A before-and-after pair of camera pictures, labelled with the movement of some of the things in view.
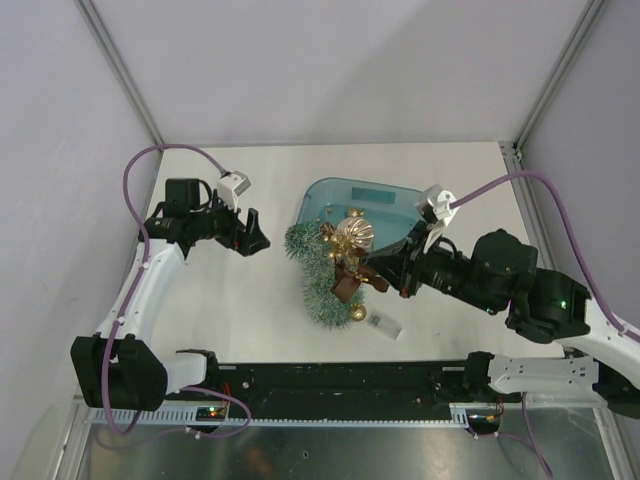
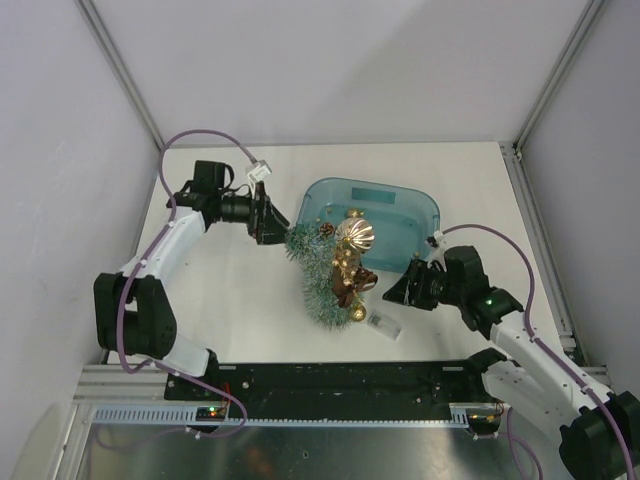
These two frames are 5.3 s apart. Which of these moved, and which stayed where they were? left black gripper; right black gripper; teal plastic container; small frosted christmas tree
Moved: left black gripper; right black gripper
Stayed: small frosted christmas tree; teal plastic container
